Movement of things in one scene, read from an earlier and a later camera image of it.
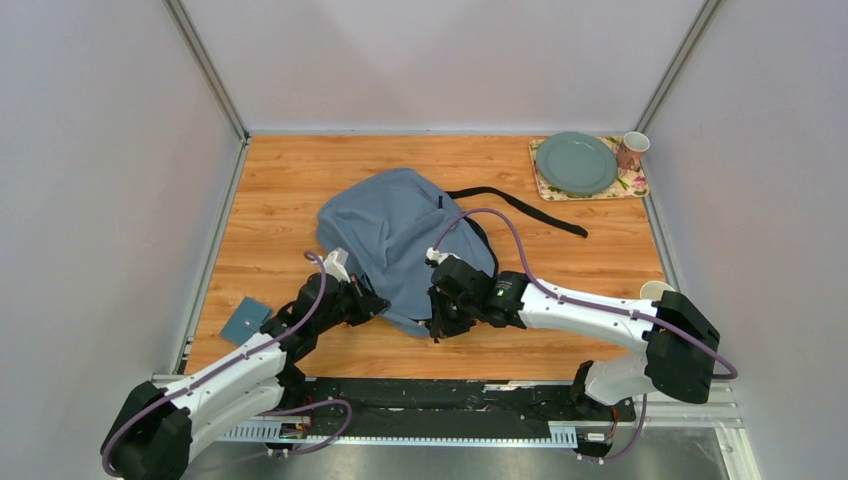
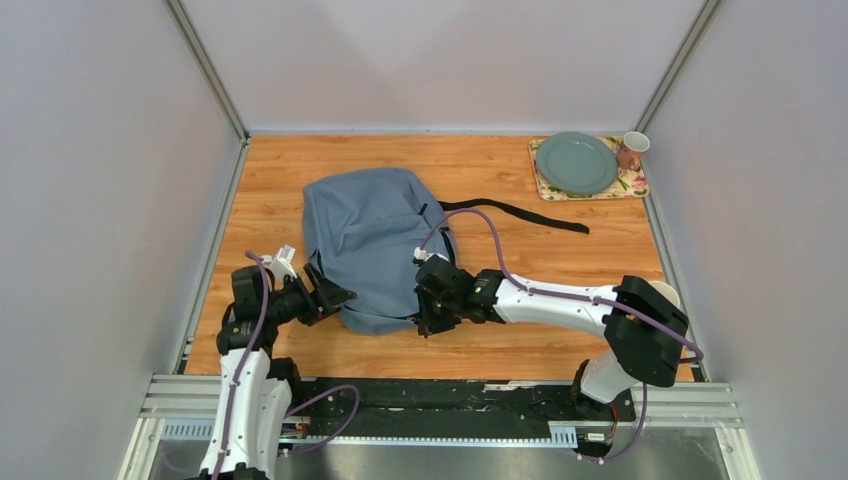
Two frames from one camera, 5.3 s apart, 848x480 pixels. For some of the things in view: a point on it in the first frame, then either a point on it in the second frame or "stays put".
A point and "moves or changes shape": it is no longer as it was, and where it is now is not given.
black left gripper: (368, 304) → (328, 296)
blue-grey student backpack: (387, 221) moves or changes shape
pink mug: (633, 144) stays put
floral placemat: (626, 183) stays put
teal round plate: (576, 163) stays put
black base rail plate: (386, 407) stays put
